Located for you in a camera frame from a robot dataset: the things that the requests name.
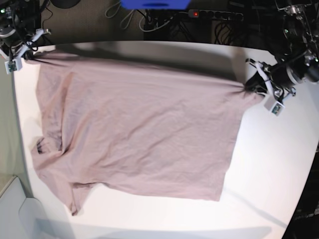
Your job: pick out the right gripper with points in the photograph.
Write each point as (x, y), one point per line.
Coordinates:
(25, 47)

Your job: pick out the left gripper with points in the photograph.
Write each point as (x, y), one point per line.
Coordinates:
(273, 80)

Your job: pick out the mauve pink t-shirt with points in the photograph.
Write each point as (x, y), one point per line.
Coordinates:
(137, 128)

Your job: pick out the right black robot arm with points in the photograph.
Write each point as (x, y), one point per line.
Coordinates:
(19, 21)

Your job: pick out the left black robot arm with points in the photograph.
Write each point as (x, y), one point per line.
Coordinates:
(289, 30)

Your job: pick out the black power strip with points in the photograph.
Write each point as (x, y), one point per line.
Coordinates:
(215, 15)

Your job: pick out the blue plastic bin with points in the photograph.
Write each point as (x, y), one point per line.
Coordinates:
(155, 4)

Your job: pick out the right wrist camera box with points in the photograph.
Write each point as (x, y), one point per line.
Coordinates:
(13, 65)

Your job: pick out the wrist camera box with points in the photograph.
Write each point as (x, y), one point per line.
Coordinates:
(274, 106)
(13, 65)

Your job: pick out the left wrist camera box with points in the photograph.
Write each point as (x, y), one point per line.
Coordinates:
(274, 106)

